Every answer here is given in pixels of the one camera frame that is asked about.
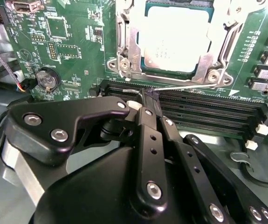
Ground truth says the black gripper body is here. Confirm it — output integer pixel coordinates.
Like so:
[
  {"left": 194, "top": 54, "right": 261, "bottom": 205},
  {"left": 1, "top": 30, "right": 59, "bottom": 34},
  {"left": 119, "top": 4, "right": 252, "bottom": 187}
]
[{"left": 34, "top": 146, "right": 206, "bottom": 224}]

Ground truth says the silver CPU green edge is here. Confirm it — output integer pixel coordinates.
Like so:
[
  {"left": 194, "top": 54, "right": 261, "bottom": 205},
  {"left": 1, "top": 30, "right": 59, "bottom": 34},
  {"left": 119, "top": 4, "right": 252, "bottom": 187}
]
[{"left": 139, "top": 4, "right": 215, "bottom": 74}]

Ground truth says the metal socket cover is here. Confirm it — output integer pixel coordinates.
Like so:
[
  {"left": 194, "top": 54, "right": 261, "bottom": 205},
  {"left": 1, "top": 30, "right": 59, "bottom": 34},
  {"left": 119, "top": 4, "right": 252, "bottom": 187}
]
[{"left": 116, "top": 0, "right": 244, "bottom": 82}]

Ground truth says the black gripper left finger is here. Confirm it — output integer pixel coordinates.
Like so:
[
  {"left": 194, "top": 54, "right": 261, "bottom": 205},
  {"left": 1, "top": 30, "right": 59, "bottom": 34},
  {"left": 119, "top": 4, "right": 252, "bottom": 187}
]
[{"left": 0, "top": 88, "right": 170, "bottom": 212}]

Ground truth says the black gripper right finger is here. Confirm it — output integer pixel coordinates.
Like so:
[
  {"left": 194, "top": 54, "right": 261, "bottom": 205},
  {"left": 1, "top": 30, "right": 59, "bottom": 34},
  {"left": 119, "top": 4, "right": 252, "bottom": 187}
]
[{"left": 148, "top": 89, "right": 268, "bottom": 224}]

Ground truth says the wire locking lever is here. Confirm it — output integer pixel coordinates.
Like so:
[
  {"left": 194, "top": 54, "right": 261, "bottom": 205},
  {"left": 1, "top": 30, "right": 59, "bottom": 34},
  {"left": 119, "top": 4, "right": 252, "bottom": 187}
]
[{"left": 122, "top": 83, "right": 218, "bottom": 94}]

